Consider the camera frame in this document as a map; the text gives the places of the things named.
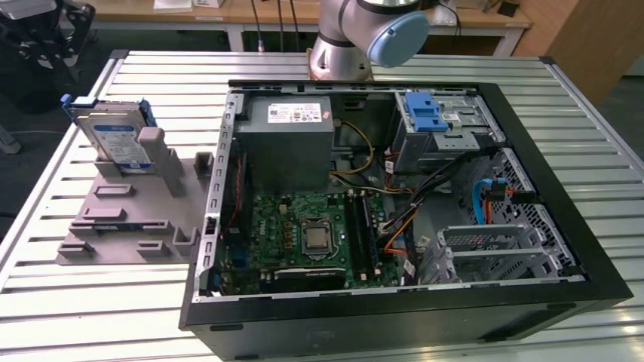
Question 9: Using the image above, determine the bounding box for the blue drive latch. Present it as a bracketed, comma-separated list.
[403, 92, 453, 133]

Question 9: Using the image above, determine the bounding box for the green motherboard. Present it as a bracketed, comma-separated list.
[219, 190, 407, 295]

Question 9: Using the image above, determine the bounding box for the wooden desk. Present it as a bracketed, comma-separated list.
[0, 0, 534, 57]

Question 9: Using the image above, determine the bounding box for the metal disk bay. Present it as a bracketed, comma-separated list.
[434, 224, 577, 284]

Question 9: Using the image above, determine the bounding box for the grey metal foot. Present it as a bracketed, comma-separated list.
[0, 124, 22, 155]

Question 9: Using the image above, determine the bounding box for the black cable bundle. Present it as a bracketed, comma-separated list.
[406, 147, 498, 212]

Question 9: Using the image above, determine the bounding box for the hard disk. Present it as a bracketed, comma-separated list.
[59, 96, 157, 176]

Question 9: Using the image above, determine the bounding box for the CPU socket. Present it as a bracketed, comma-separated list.
[297, 216, 337, 262]

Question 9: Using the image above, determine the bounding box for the thin black desk cable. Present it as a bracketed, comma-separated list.
[445, 5, 463, 38]

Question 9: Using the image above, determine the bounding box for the grey power supply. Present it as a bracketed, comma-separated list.
[234, 96, 337, 192]

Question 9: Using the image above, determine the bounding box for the black graphics card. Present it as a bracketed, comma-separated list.
[259, 266, 349, 292]

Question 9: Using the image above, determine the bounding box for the wooden cabinet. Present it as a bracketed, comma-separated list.
[511, 0, 644, 106]

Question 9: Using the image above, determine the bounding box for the black PC case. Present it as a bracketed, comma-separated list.
[178, 78, 634, 361]

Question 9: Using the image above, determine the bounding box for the orange wire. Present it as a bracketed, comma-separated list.
[383, 222, 406, 256]

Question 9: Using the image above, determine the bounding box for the yellow wire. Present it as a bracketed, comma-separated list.
[334, 120, 374, 176]

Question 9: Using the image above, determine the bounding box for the silver CPU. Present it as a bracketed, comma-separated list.
[302, 227, 331, 253]

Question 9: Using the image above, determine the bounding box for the grey parts rack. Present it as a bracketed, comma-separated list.
[54, 127, 215, 267]

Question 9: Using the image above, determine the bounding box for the power wire with black plug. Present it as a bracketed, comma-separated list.
[503, 188, 538, 205]

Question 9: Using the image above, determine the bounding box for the blue data wire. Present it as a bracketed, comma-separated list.
[470, 179, 509, 226]

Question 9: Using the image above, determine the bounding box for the silver drive cage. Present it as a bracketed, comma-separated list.
[391, 90, 506, 176]

